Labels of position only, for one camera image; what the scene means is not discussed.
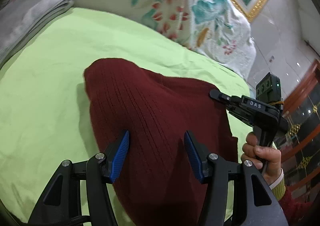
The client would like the dark red knit hooded sweater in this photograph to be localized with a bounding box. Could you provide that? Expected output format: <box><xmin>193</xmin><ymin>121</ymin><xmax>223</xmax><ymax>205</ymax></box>
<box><xmin>84</xmin><ymin>58</ymin><xmax>238</xmax><ymax>225</ymax></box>

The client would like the red and yellow sleeve forearm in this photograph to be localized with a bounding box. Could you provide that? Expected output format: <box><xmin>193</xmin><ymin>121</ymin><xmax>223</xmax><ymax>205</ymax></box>
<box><xmin>269</xmin><ymin>168</ymin><xmax>313</xmax><ymax>225</ymax></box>

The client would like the person's right hand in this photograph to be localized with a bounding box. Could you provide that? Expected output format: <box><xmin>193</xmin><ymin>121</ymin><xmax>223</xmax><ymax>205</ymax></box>
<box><xmin>241</xmin><ymin>132</ymin><xmax>282</xmax><ymax>185</ymax></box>

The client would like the wooden glass door cabinet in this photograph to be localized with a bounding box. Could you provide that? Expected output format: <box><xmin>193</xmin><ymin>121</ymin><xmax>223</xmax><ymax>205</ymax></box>
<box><xmin>275</xmin><ymin>59</ymin><xmax>319</xmax><ymax>202</ymax></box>

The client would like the light green bed sheet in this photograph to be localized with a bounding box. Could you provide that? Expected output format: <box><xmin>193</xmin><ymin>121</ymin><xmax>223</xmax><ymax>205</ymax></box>
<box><xmin>1</xmin><ymin>8</ymin><xmax>253</xmax><ymax>222</ymax></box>

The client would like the white floral lotus quilt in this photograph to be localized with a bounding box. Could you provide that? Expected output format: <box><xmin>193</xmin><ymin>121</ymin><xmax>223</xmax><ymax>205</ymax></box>
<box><xmin>74</xmin><ymin>0</ymin><xmax>256</xmax><ymax>79</ymax></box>

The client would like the grey folded fleece blanket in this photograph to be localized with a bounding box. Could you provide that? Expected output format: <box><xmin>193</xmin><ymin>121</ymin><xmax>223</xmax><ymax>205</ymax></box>
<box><xmin>1</xmin><ymin>0</ymin><xmax>74</xmax><ymax>66</ymax></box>

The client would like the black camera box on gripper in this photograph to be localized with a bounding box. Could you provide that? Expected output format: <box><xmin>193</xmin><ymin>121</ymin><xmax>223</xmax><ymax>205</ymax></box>
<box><xmin>255</xmin><ymin>72</ymin><xmax>284</xmax><ymax>114</ymax></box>

